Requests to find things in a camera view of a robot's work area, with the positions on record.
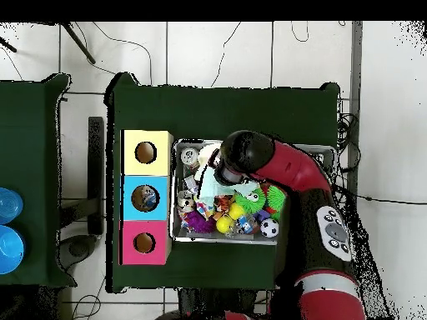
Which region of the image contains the dark green tablecloth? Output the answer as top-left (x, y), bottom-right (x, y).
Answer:
top-left (104, 71), bottom-right (341, 294)
top-left (0, 72), bottom-right (78, 289)

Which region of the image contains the soccer ball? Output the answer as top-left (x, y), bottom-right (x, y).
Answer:
top-left (259, 217), bottom-right (280, 238)

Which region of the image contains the tiger plush toy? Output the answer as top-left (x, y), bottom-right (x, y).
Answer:
top-left (213, 195), bottom-right (234, 214)

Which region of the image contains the large blue bowl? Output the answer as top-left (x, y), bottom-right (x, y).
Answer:
top-left (0, 224), bottom-right (26, 275)

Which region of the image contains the small blue bowl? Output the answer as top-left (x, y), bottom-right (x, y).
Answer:
top-left (0, 187), bottom-right (24, 225)

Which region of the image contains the black cable with connector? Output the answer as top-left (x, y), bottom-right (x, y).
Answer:
top-left (353, 194), bottom-right (427, 205)

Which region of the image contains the crushed drink can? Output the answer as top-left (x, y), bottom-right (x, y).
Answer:
top-left (176, 189), bottom-right (197, 213)

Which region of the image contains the black tripod leg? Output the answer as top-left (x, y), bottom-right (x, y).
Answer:
top-left (61, 22), bottom-right (97, 65)
top-left (0, 36), bottom-right (18, 53)

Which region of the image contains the green fuzzy monster toy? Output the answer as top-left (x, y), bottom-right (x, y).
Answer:
top-left (233, 187), bottom-right (267, 215)

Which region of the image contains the yellow ball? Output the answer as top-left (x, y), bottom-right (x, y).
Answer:
top-left (215, 215), bottom-right (234, 234)

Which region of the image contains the green spiky ball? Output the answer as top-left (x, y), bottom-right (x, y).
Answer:
top-left (265, 184), bottom-right (287, 215)

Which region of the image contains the wooden box with three holes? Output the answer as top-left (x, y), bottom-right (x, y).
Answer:
top-left (118, 128), bottom-right (174, 267)

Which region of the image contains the purple spiky ball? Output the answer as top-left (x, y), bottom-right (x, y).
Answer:
top-left (184, 209), bottom-right (216, 234)

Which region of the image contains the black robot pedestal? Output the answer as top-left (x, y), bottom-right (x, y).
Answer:
top-left (177, 287), bottom-right (258, 320)

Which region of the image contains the silver drink can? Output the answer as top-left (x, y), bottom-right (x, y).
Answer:
top-left (179, 147), bottom-right (200, 167)

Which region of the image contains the wire mesh bin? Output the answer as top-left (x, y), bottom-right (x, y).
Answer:
top-left (169, 138), bottom-right (336, 247)

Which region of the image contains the mint green cloth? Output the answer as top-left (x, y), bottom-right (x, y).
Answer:
top-left (194, 166), bottom-right (259, 205)

